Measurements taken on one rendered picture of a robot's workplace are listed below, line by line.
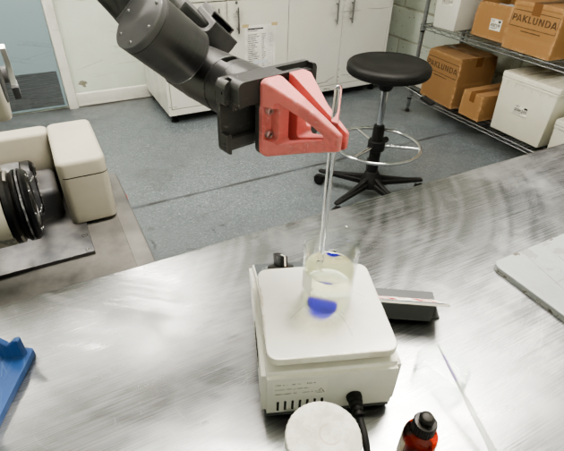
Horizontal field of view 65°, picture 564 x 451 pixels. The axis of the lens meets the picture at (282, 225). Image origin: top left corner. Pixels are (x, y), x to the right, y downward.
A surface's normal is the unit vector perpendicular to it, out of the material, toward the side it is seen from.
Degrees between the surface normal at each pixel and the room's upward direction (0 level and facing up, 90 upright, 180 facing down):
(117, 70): 90
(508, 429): 0
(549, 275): 0
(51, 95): 90
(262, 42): 90
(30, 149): 90
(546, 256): 0
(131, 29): 48
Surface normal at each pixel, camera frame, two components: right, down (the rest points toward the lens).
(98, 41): 0.47, 0.53
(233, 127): 0.64, 0.47
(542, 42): -0.90, 0.18
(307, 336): 0.03, -0.81
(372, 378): 0.12, 0.58
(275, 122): -0.77, 0.36
